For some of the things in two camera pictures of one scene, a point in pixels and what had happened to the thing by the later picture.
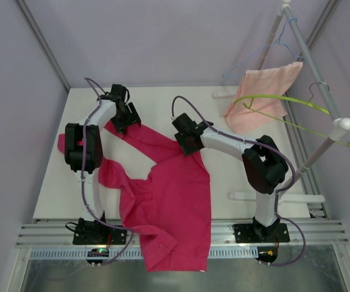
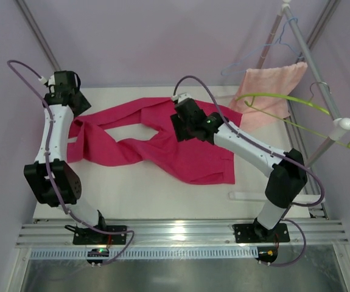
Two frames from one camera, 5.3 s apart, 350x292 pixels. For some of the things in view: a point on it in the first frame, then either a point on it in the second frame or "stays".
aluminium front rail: [302, 233] stays
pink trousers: [170, 210] to [89, 140]
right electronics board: [266, 254] stays
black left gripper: [126, 120] to [81, 101]
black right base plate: [257, 233] stays
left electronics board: [97, 252] stays
